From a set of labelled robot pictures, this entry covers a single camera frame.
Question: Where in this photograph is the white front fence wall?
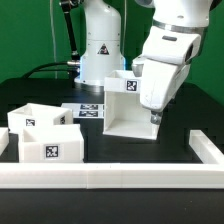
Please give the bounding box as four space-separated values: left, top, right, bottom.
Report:
0 163 224 189

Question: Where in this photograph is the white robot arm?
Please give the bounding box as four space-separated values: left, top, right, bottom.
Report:
81 0 214 125

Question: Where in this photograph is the white fence wall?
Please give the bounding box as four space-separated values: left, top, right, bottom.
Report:
0 127 9 155
189 130 224 165
0 163 224 189

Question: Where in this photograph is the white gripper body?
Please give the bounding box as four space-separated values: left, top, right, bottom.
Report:
140 26 201 112

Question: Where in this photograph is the white drawer box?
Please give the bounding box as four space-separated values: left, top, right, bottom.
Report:
18 124 84 163
7 103 73 134

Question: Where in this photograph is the white right fence wall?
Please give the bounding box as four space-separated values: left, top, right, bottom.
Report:
189 130 224 165

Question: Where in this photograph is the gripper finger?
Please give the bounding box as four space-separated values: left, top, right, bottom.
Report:
151 111 163 125

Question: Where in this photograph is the white left fence wall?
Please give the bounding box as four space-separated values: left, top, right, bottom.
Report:
0 127 9 155

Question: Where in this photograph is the white drawer cabinet frame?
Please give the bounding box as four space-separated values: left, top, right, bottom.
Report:
103 70 159 140

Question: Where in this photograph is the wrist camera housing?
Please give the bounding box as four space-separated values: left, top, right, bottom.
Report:
132 56 145 77

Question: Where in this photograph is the white front drawer box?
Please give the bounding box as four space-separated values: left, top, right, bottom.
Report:
18 124 84 163

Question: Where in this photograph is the black cable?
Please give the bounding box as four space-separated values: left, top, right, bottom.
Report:
22 61 81 79

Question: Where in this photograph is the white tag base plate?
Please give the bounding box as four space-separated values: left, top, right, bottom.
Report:
61 103 104 119

